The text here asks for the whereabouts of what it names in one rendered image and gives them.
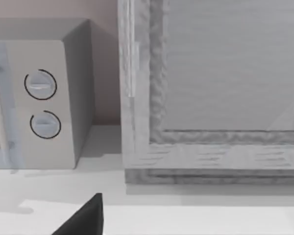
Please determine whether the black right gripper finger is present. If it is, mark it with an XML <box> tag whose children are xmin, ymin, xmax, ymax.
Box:
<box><xmin>51</xmin><ymin>192</ymin><xmax>104</xmax><ymax>235</ymax></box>

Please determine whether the pale blue microwave knob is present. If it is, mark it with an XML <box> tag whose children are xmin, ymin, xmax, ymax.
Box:
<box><xmin>29</xmin><ymin>70</ymin><xmax>53</xmax><ymax>98</ymax></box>
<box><xmin>35</xmin><ymin>113</ymin><xmax>57</xmax><ymax>138</ymax></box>

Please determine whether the pale microwave oven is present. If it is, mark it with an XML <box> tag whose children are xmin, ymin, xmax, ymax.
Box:
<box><xmin>0</xmin><ymin>17</ymin><xmax>96</xmax><ymax>170</ymax></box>

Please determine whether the grey wooden cabinet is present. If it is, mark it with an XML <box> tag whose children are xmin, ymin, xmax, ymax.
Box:
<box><xmin>117</xmin><ymin>0</ymin><xmax>294</xmax><ymax>185</ymax></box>

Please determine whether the grey cabinet door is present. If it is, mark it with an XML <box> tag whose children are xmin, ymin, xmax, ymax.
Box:
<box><xmin>149</xmin><ymin>0</ymin><xmax>294</xmax><ymax>145</ymax></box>

